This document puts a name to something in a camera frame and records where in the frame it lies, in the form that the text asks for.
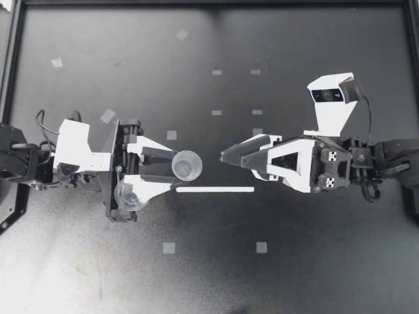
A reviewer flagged black cable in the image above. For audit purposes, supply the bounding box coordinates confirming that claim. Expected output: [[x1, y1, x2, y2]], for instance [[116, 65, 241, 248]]
[[361, 181, 381, 202], [35, 109, 62, 140], [359, 94, 374, 142]]

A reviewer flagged clear plastic lid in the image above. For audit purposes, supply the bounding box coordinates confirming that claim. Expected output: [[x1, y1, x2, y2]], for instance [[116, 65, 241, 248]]
[[116, 182, 149, 213]]

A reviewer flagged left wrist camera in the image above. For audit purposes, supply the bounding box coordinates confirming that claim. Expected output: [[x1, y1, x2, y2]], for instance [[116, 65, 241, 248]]
[[52, 118, 112, 174]]

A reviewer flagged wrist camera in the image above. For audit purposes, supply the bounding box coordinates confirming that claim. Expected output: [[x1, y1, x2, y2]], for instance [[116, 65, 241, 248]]
[[52, 118, 112, 174], [306, 71, 364, 137]]

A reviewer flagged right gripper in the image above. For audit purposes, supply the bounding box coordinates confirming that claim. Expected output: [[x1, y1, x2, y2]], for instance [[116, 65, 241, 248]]
[[219, 133, 355, 194]]

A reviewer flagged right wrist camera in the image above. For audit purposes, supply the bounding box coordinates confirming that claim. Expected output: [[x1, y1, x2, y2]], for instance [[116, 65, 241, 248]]
[[306, 71, 364, 137]]

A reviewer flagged black frame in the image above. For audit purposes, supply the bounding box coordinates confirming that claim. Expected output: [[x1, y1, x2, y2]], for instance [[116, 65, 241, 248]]
[[0, 0, 419, 141]]

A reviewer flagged clear plastic cup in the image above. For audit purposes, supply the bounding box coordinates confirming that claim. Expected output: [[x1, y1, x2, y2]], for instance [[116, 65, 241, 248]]
[[170, 150, 203, 182]]

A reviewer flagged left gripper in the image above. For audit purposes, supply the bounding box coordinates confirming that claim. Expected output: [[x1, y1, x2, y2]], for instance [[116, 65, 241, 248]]
[[58, 118, 180, 223]]

